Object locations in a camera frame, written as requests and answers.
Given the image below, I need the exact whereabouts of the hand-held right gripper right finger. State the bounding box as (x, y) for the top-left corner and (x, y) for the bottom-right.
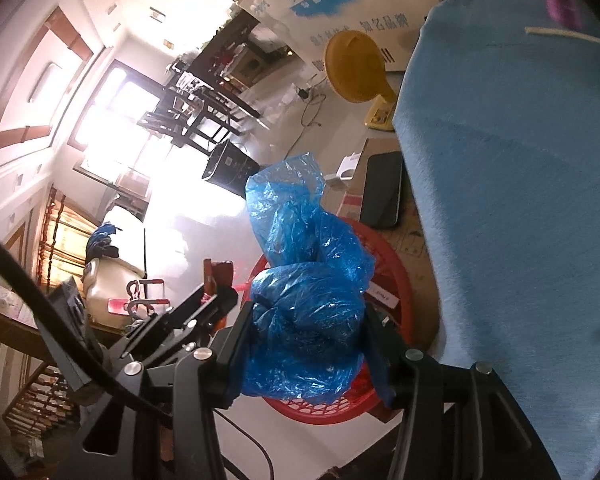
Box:
(362, 310), (563, 480)

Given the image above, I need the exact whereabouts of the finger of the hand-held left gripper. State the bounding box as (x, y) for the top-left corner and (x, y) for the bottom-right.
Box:
(150, 287), (241, 366)
(147, 282), (212, 333)

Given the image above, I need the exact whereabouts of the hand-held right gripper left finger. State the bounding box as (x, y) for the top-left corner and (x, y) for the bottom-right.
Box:
(77, 302), (261, 480)

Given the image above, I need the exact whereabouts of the blue plastic bag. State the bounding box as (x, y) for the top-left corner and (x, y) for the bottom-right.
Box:
(244, 152), (378, 403)

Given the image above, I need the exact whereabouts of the red plastic basket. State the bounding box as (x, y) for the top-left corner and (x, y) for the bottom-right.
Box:
(240, 217), (416, 426)

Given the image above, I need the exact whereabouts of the black trash bin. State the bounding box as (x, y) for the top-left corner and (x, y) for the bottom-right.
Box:
(201, 140), (260, 196)

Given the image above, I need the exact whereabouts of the orange curtain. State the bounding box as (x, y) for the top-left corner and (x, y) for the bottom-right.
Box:
(37, 187), (106, 291)

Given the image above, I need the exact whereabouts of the dark blue cloth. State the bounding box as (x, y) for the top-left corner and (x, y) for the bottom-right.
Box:
(87, 225), (122, 261)

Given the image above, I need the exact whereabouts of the white sofa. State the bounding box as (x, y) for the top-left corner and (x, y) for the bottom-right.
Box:
(82, 207), (148, 326)

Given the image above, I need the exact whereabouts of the flat cardboard box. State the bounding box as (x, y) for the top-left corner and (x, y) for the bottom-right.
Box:
(325, 137), (443, 356)

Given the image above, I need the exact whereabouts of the glass balcony door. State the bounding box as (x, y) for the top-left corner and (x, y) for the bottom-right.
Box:
(75, 60), (166, 201)

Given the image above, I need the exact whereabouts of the dark wooden chair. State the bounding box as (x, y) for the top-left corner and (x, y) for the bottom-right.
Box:
(137, 72), (246, 156)

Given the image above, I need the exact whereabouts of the white power strip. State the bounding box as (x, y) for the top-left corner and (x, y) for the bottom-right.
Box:
(325, 152), (363, 183)

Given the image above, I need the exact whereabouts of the black smartphone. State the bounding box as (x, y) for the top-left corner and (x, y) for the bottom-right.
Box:
(359, 151), (405, 230)

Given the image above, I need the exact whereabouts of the blue tablecloth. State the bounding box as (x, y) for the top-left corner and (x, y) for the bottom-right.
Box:
(392, 0), (600, 480)

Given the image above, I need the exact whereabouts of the ceiling lamp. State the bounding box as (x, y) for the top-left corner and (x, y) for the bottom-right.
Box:
(34, 61), (64, 107)

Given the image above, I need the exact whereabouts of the wooden crate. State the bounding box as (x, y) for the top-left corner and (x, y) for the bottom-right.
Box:
(232, 52), (268, 86)

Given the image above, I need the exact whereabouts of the yellow desk fan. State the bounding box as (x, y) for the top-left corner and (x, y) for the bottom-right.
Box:
(324, 30), (398, 132)

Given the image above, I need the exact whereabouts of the white chest freezer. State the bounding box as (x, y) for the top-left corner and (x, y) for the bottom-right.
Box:
(232, 0), (448, 78)

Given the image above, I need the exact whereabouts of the long white stick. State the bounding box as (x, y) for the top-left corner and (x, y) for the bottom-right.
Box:
(525, 26), (600, 51)

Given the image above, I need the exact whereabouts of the black cable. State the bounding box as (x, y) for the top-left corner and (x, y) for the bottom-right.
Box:
(0, 225), (176, 423)

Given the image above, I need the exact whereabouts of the black charger with cable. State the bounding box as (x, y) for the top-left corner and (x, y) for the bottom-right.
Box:
(294, 85), (331, 128)

